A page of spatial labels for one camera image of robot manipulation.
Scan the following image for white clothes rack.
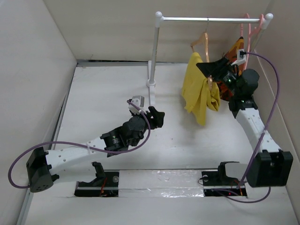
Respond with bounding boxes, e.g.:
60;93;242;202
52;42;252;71
147;11;274;106

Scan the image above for pink plastic hanger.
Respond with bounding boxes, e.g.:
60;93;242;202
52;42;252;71
240;13;264;71

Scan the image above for yellow trousers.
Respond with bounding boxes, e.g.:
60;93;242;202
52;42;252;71
181;52;220;126

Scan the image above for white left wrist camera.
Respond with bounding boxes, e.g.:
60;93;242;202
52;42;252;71
128;95;145;114

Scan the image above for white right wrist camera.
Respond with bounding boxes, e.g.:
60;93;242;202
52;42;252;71
231;49;247;66

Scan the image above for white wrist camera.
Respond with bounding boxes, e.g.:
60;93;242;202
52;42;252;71
231;49;247;66
128;95;145;114

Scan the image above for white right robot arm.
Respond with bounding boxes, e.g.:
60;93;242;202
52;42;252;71
196;57;293;188

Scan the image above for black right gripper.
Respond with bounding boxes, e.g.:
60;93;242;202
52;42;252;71
196;57;240;96

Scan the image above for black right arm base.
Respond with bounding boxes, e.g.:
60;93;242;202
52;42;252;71
198;170;248;197

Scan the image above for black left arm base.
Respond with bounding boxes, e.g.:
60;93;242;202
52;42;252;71
74;171;120;197

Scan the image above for wooden clothes hanger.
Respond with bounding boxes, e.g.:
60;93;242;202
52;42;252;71
190;17;214;90

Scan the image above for orange camouflage garment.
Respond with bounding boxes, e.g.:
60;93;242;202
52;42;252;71
217;37;247;101

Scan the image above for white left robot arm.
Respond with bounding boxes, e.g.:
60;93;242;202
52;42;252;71
26;106;165;193

